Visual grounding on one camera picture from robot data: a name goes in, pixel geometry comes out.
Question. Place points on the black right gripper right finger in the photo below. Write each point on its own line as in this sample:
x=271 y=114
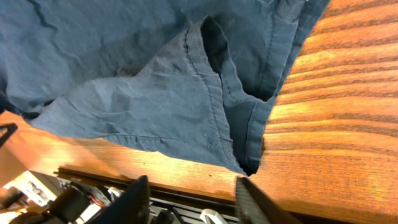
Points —
x=253 y=206

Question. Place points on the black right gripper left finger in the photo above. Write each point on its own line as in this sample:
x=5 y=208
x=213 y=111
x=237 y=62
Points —
x=132 y=207

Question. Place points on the navy blue shorts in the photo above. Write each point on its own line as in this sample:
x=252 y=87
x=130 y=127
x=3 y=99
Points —
x=193 y=80

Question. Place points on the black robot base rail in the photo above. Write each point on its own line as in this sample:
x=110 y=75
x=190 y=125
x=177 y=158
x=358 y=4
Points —
x=77 y=197

